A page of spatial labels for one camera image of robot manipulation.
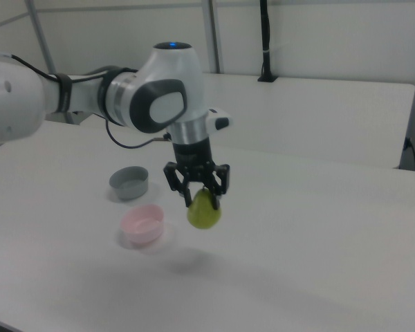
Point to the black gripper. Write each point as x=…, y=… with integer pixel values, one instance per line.
x=193, y=155

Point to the green pear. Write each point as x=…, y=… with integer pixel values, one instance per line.
x=204, y=214

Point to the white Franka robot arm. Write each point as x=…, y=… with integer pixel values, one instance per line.
x=166, y=93

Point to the grey bowl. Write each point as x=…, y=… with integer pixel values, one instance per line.
x=131, y=190

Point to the pink bowl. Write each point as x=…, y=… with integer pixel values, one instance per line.
x=141, y=228

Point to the white side table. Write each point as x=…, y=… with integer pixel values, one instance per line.
x=297, y=114

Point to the black pole with base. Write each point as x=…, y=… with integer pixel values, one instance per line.
x=265, y=41

